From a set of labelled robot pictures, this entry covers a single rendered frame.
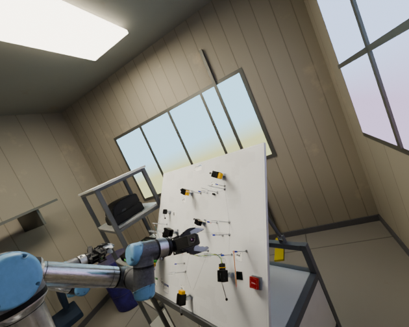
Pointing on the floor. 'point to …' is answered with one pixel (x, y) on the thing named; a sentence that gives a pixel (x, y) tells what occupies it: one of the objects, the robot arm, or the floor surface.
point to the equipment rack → (163, 320)
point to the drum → (127, 302)
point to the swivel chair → (72, 316)
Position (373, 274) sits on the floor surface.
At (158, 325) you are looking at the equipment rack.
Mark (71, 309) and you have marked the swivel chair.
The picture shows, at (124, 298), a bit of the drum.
